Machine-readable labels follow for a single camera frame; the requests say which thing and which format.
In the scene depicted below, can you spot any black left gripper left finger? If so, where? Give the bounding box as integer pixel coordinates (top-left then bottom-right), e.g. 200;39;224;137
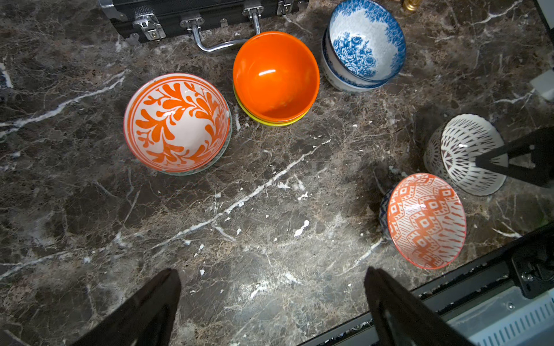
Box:
74;268;181;345

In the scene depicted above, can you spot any white vented strip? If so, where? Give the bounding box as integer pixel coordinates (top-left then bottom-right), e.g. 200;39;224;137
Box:
447;287;553;346

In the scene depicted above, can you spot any lime yellow plastic bowl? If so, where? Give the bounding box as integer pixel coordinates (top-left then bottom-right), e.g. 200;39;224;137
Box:
233;85;308;127

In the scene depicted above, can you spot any orange leaf pattern bowl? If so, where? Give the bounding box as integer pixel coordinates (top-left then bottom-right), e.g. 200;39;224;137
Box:
123;73;229;172

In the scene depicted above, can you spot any orange plastic bowl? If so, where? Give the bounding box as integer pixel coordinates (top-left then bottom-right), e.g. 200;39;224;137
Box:
232;31;320;123

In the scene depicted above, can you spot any black carrying case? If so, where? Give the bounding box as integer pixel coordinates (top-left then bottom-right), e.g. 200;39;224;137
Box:
98;0;309;53

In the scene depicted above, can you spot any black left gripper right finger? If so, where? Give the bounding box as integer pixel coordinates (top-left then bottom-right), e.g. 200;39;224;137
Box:
364;267;471;345

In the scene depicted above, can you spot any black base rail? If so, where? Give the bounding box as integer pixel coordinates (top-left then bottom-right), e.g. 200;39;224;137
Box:
310;224;553;345

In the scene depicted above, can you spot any large blue floral bowl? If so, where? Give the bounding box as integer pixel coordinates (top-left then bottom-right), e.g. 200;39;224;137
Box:
327;0;407;83

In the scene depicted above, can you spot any small blue floral bowl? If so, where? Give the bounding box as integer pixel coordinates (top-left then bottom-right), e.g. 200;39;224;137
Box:
321;28;387;93

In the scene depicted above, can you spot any red geometric pattern bowl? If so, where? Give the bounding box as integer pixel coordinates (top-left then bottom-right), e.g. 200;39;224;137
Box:
379;173;467;270

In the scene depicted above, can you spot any black white lattice bowl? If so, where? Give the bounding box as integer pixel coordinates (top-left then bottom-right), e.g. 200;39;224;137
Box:
424;114;506;196

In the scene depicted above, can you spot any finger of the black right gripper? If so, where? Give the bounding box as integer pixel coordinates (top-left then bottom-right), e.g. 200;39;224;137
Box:
476;126;553;187

